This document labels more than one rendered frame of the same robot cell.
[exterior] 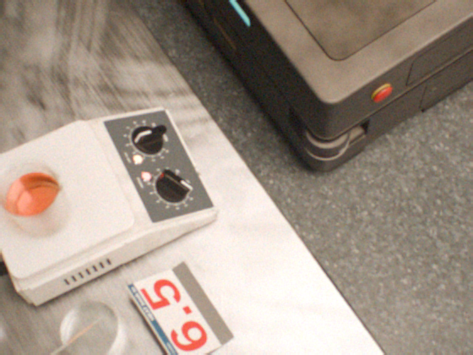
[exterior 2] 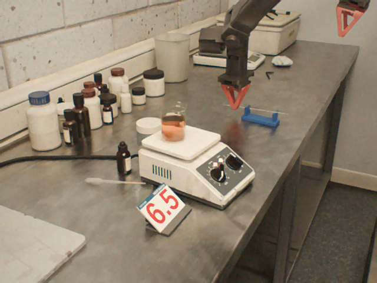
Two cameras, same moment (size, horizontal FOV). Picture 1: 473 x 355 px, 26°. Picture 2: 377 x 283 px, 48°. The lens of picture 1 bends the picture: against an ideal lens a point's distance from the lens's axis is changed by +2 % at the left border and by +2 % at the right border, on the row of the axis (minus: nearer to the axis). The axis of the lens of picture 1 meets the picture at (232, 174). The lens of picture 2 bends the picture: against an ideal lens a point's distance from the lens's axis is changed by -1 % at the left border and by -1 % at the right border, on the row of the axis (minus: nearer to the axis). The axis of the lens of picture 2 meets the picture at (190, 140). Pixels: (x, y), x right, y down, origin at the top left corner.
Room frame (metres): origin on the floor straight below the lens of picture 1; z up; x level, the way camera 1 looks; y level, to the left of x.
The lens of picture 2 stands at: (-0.11, -0.47, 1.19)
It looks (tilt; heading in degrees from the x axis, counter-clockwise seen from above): 25 degrees down; 54
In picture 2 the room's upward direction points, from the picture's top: straight up
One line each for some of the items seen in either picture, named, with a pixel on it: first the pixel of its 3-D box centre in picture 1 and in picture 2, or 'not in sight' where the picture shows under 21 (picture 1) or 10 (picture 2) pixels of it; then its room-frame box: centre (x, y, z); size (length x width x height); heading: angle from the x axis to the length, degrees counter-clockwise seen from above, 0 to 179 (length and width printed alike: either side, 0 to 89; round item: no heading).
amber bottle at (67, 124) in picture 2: not in sight; (69, 126); (0.20, 0.46, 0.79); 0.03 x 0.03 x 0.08
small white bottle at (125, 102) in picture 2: not in sight; (125, 98); (0.41, 0.56, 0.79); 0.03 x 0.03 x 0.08
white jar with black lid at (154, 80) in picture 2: not in sight; (154, 82); (0.55, 0.65, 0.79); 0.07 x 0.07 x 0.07
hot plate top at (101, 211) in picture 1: (52, 198); (181, 140); (0.33, 0.17, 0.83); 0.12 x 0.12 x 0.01; 20
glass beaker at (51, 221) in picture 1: (39, 199); (174, 122); (0.31, 0.17, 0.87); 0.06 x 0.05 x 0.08; 97
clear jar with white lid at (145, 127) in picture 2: not in sight; (149, 138); (0.32, 0.29, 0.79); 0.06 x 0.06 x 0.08
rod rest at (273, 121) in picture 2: not in sight; (260, 115); (0.67, 0.29, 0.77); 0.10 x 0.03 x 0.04; 113
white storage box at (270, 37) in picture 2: not in sight; (259, 29); (1.32, 0.97, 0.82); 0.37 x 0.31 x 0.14; 27
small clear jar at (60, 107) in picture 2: not in sight; (66, 118); (0.22, 0.54, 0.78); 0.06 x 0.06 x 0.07
